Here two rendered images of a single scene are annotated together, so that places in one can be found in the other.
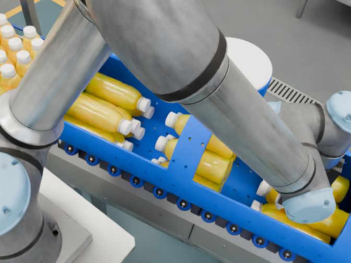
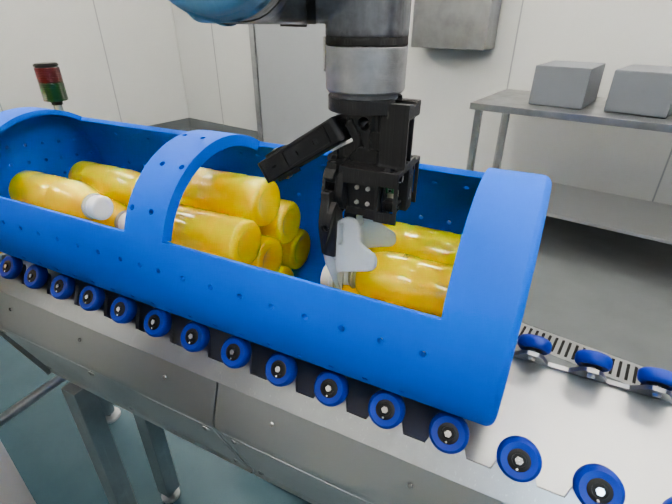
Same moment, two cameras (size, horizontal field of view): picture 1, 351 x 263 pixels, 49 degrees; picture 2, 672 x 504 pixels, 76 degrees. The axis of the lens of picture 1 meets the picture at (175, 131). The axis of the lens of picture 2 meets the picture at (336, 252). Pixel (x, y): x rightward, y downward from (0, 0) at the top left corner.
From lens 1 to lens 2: 0.63 m
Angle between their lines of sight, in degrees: 24
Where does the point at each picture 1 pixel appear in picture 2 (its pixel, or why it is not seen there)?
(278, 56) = not seen: hidden behind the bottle
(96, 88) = (82, 176)
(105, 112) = (64, 183)
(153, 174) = (108, 250)
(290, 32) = not seen: hidden behind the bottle
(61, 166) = (27, 319)
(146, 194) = (139, 338)
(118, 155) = (57, 230)
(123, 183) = (105, 324)
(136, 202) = (127, 360)
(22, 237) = not seen: outside the picture
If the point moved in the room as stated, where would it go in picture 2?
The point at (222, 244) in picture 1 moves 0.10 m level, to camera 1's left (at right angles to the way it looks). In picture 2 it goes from (269, 422) to (200, 416)
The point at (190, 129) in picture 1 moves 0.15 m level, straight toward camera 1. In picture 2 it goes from (166, 151) to (90, 192)
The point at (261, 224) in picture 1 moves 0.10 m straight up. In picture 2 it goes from (292, 302) to (287, 215)
